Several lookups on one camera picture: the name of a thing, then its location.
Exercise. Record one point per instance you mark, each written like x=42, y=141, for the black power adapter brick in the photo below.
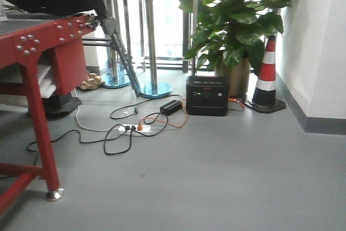
x=171, y=107

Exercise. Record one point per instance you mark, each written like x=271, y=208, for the black portable power station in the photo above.
x=207, y=95

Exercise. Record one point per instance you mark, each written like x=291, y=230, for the white power strip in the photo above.
x=128, y=129

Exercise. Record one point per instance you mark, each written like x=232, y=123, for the wooden blocks pile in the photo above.
x=92, y=82

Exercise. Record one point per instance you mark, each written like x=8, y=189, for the orange white traffic cone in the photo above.
x=264, y=98

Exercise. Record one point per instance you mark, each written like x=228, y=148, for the green potted plant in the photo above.
x=230, y=35

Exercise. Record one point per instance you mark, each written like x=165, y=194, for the steel table with blue bases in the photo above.
x=153, y=89

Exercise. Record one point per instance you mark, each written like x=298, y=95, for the red metal conveyor frame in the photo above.
x=24, y=38

